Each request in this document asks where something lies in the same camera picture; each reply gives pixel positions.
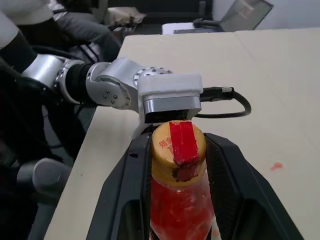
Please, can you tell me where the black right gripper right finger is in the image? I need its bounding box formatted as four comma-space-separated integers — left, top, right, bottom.
203, 132, 305, 240

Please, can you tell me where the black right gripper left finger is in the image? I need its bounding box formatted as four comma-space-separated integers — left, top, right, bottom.
86, 132, 154, 240

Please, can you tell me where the clear bottle with red drink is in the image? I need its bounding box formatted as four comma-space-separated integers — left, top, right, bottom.
149, 119, 216, 240

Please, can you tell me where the grey rounded robot hip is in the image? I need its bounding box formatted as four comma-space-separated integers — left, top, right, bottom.
15, 157, 74, 202

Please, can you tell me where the white flat box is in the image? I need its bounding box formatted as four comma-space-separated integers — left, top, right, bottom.
161, 22, 201, 35

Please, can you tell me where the beige crumpled bag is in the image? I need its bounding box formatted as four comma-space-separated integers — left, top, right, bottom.
106, 6, 148, 27

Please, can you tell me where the seated person in grey trousers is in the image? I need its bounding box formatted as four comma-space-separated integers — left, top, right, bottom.
47, 0, 123, 65

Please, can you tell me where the open grey laptop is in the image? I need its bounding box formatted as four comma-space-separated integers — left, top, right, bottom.
219, 0, 274, 32

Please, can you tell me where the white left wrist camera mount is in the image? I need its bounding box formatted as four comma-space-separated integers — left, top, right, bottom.
136, 71, 204, 137

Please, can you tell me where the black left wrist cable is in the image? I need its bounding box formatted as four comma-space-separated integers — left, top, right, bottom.
194, 86, 252, 119

